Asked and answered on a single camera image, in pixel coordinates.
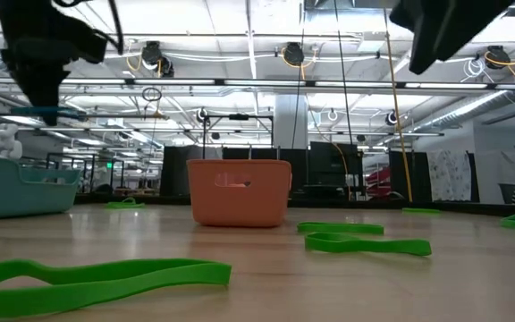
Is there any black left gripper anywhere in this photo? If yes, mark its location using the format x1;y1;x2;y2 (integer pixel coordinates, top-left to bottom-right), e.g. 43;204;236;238
0;38;80;127

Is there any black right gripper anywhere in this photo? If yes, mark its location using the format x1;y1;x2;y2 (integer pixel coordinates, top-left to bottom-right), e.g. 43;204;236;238
389;0;515;75

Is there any blue rubber band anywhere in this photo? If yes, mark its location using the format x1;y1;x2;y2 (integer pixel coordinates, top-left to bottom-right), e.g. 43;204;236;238
10;106;82;119

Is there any white robot figure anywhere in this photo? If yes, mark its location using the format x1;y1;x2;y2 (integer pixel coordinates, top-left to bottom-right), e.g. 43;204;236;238
0;123;24;159

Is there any teal green plastic basket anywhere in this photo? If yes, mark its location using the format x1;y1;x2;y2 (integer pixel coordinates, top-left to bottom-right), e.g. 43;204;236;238
0;156;82;219

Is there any black partition curtain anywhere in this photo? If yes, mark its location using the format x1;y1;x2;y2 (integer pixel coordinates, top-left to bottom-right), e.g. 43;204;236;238
388;149;433;202
160;141;365;198

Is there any patterned white cloth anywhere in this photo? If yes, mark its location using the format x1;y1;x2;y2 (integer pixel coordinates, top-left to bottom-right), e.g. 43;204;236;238
426;149;474;202

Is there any red object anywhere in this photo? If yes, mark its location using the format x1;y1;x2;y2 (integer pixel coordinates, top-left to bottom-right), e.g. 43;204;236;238
364;165;393;198

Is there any white column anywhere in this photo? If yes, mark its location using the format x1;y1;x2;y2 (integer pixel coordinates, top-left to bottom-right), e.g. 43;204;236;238
274;92;309;149

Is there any grey chair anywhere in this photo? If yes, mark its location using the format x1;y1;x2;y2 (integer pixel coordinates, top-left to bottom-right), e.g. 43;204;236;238
497;182;515;205

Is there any orange plastic basket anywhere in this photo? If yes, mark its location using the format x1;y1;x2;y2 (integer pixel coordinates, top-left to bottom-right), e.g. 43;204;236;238
186;158;293;228

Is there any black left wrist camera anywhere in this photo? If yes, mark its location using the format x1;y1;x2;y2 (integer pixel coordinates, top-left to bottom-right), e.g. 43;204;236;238
76;25;109;64

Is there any yellow hanging cable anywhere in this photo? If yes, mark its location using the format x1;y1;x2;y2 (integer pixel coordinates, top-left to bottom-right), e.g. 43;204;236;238
382;8;414;202

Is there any black hanging cable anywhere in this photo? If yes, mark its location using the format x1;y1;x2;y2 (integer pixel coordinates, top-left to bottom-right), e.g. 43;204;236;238
291;0;307;149
332;0;353;145

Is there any black aluminium table frame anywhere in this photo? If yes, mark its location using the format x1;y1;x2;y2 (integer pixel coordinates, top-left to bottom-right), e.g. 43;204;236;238
72;192;515;216

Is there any black rig frame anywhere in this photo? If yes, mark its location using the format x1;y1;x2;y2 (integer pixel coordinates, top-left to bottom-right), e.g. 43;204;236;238
200;113;275;148

